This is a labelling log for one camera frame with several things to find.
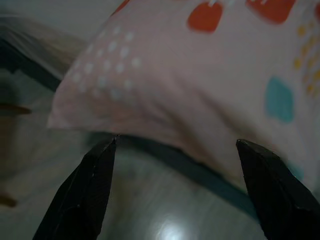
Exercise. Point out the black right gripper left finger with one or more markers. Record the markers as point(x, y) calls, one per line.
point(82, 195)

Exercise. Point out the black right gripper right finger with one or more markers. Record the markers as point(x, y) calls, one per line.
point(277, 200)

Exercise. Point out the pink pillow with orange print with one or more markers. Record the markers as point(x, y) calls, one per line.
point(187, 75)

